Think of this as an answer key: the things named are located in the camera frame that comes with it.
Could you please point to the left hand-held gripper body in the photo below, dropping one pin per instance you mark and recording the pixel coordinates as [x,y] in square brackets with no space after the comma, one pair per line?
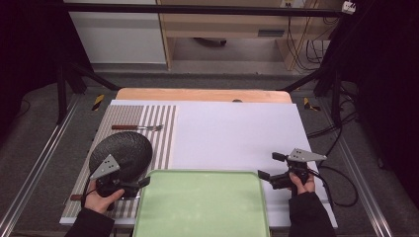
[107,168]

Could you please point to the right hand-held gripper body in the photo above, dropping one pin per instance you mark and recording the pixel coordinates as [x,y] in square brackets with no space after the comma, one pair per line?
[303,155]

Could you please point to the black textured plate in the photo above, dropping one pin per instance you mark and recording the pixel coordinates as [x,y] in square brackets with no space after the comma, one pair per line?
[131,151]

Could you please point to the light green tray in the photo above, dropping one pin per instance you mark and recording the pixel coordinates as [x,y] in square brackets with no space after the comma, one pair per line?
[204,204]

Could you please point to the person's right hand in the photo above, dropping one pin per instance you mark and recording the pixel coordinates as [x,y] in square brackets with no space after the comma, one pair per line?
[308,188]

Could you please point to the person's left hand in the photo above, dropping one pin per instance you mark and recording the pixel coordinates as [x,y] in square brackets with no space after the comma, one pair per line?
[99,203]

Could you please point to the white board sheet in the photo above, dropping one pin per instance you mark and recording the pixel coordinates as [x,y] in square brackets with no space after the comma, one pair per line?
[230,138]

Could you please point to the yellow black floor tape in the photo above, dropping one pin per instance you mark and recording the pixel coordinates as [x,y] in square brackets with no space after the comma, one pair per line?
[98,102]
[309,104]

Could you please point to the grey striped placemat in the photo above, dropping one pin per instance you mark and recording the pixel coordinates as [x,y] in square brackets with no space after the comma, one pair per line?
[161,131]

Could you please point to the black metal stand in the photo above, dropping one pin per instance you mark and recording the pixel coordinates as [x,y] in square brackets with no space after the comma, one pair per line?
[61,95]
[335,98]

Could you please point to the black curtain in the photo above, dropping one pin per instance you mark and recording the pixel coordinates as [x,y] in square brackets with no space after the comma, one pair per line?
[388,82]
[26,49]

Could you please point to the white cabinet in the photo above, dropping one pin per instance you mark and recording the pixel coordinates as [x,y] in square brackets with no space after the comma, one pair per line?
[118,39]

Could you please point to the wooden desk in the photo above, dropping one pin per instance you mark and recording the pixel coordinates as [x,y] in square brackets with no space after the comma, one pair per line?
[224,26]

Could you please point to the white power plug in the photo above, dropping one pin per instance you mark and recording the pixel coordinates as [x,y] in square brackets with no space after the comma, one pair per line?
[348,7]

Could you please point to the black metal crossbar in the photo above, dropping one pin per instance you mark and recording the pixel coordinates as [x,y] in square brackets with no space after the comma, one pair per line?
[197,9]

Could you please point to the aluminium floor rail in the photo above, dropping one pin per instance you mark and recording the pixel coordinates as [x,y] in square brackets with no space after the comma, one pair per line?
[365,187]
[36,164]

